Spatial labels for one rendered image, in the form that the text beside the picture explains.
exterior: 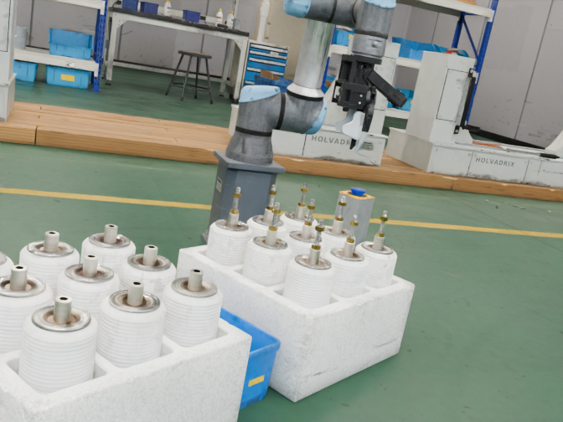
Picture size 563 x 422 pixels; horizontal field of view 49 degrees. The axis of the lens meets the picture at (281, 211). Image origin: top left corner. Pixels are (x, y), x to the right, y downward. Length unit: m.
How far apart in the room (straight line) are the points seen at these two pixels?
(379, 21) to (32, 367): 0.96
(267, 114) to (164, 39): 7.86
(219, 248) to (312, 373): 0.34
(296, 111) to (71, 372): 1.22
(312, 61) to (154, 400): 1.21
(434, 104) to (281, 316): 2.92
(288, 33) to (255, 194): 5.98
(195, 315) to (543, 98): 7.35
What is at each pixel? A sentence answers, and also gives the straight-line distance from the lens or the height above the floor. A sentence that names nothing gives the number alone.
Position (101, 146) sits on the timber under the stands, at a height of 0.03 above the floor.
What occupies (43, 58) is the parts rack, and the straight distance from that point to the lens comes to 5.86.
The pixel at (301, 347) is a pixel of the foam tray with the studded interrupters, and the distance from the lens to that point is 1.20.
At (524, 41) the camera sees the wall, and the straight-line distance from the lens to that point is 8.60.
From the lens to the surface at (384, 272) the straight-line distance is 1.41.
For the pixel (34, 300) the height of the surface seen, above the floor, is 0.25.
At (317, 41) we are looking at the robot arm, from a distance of 1.87.
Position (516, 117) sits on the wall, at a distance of 8.40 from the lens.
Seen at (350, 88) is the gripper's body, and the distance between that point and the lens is 1.39.
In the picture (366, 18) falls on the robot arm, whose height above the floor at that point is 0.74.
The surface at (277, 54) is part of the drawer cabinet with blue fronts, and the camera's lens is 6.93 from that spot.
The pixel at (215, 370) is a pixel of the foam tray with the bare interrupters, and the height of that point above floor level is 0.14.
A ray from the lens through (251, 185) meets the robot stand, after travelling 1.89.
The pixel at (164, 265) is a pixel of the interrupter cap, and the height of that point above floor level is 0.25.
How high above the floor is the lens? 0.64
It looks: 14 degrees down
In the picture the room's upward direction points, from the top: 10 degrees clockwise
